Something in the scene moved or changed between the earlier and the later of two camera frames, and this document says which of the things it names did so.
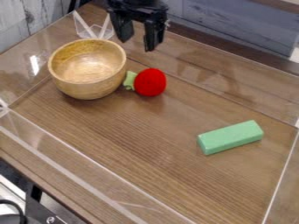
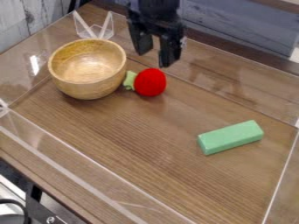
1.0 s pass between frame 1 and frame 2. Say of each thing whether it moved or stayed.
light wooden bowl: stayed
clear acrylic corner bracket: stayed
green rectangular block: stayed
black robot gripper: moved
